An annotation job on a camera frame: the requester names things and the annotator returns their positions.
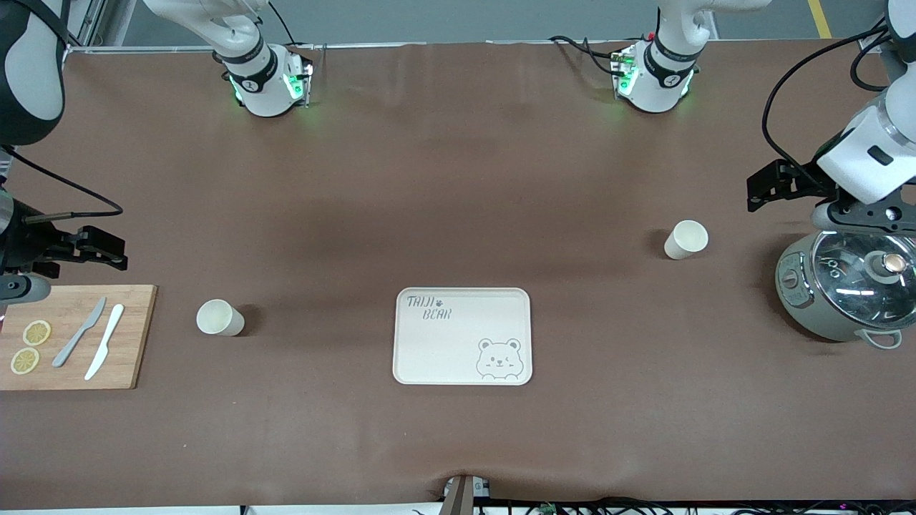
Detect glass pot lid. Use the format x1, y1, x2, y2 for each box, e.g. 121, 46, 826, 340
812, 230, 916, 330

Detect white plastic knife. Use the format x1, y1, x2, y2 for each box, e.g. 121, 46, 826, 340
84, 304, 125, 381

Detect wooden cutting board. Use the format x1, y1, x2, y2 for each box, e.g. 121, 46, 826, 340
0, 285, 157, 391

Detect aluminium frame profile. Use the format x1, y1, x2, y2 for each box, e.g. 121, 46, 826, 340
63, 0, 115, 52

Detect cream tray with bear print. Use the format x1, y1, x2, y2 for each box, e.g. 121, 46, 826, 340
392, 287, 533, 386

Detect grey cooking pot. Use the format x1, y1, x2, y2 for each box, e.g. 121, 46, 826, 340
775, 229, 916, 350

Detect metal table edge clamp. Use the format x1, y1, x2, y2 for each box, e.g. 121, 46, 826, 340
442, 474, 492, 515

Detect black base cables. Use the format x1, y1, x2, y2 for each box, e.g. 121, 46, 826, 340
549, 34, 625, 77

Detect grey plastic knife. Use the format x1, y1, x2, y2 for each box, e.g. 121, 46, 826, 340
52, 297, 107, 368

